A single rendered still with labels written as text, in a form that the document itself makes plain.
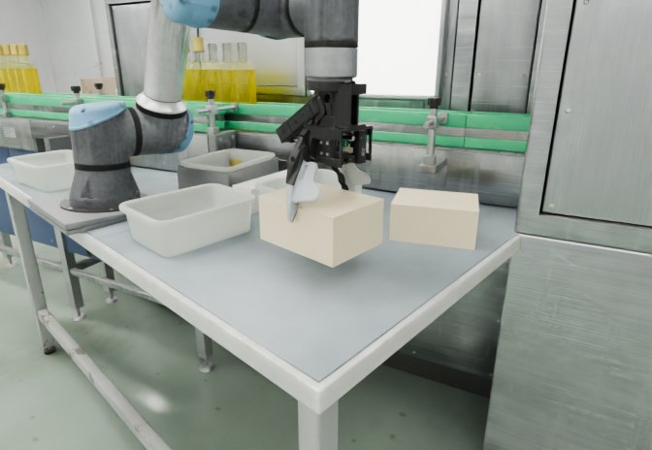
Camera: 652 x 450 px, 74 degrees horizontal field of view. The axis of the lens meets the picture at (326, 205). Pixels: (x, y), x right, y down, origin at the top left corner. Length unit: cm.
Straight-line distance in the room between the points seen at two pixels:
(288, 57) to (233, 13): 86
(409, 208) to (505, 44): 62
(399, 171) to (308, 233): 56
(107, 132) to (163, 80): 17
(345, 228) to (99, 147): 64
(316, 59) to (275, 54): 91
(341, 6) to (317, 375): 45
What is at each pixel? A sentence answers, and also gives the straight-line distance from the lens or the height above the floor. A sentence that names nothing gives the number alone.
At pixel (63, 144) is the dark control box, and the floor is 81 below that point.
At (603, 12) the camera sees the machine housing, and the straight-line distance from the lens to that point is 93.
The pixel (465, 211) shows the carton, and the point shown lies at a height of 82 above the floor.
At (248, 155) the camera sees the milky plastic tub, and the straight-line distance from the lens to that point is 129.
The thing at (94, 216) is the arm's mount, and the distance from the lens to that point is 104.
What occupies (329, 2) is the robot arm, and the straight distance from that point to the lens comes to 61.
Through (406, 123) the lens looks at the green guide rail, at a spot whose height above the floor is 93.
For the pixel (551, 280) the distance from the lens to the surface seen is 100.
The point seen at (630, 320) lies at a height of 61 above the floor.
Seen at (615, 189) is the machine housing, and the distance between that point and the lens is 95.
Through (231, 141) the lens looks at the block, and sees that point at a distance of 138.
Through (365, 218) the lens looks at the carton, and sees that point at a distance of 65.
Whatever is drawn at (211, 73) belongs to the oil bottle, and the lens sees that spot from 147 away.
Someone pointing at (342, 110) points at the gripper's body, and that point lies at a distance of 61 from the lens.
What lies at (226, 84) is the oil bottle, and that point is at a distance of 143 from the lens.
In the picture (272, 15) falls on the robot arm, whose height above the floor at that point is 114.
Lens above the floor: 108
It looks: 18 degrees down
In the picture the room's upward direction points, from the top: straight up
